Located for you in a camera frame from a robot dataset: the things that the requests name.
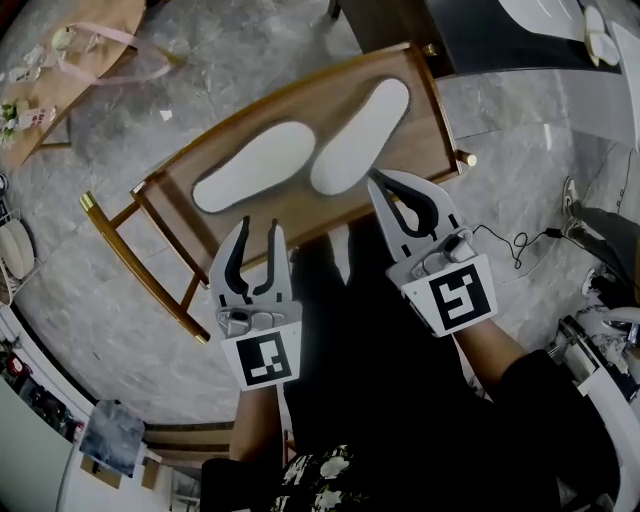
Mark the wooden tray cart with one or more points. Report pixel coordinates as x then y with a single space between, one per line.
320 100

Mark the round basket side table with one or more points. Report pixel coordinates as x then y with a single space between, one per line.
17 250

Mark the clear glass bottle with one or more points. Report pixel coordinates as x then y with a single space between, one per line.
35 55

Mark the dark vanity cabinet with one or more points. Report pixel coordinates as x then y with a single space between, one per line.
475 50

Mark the person's black trousers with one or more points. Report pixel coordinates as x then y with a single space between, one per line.
375 350

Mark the person's left forearm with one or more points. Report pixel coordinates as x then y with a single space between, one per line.
255 425

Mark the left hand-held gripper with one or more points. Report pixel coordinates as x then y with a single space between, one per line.
262 355

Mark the person's right forearm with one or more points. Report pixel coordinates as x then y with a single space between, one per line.
487 357

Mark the person's black floral shirt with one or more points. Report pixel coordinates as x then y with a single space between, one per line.
550 425

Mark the white flower vase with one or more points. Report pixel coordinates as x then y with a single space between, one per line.
10 120

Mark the blue grey picture print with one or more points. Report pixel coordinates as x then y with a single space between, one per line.
112 440

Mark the oval wooden coffee table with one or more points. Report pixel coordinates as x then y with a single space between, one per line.
75 75

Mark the white bathtub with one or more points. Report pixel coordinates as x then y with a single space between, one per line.
630 75

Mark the white sink basin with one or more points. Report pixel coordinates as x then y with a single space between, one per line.
545 15

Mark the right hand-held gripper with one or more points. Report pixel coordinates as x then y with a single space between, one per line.
455 297

